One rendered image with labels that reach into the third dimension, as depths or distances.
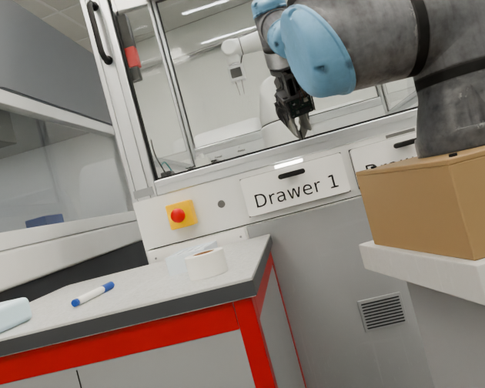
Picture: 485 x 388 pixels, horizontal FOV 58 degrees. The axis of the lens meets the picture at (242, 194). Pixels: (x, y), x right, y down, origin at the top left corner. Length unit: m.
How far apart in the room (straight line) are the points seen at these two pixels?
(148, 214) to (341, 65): 0.89
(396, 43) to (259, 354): 0.47
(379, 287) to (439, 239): 0.79
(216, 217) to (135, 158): 0.30
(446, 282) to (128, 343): 0.47
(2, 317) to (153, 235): 0.56
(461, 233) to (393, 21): 0.25
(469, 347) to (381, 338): 0.73
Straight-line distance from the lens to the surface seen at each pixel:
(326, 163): 1.23
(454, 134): 0.57
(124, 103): 1.35
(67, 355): 0.78
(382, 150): 1.25
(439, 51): 0.59
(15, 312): 0.89
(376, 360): 1.35
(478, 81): 0.59
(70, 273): 1.65
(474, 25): 0.60
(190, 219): 1.23
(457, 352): 0.65
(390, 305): 1.31
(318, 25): 0.53
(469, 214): 0.47
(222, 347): 0.70
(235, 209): 1.25
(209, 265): 0.75
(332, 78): 0.54
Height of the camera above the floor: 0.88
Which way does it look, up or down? 1 degrees up
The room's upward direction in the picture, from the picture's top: 15 degrees counter-clockwise
